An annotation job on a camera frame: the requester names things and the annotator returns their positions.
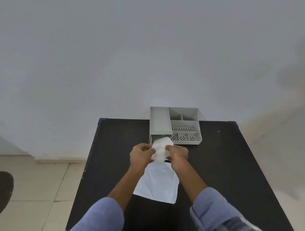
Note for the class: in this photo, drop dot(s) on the person's right hand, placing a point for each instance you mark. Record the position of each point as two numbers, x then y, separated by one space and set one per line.
178 154

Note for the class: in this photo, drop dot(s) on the person's blue left sleeve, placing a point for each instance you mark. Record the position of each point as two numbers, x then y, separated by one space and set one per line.
100 216

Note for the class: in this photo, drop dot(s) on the person's left hand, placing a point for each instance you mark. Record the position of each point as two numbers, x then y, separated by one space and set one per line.
140 157

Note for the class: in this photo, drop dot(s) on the white paper sheet blue print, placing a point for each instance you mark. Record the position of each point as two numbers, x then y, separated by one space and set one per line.
159 185

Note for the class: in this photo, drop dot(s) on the person's right forearm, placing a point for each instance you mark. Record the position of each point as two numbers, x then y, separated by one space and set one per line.
188 180

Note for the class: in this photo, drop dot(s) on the grey plastic desk organizer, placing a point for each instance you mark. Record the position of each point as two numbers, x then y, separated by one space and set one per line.
184 126

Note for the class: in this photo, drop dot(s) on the person's blue right sleeve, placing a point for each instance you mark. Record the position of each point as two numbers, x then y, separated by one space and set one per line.
214 209

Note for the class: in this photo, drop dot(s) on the person's blue sleeve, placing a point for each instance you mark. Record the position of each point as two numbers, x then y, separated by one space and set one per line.
214 209
100 216

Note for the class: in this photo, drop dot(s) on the black round floor mat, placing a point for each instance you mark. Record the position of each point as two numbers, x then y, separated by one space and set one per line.
5 190

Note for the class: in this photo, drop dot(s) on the person's left forearm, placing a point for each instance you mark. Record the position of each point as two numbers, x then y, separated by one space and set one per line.
126 188

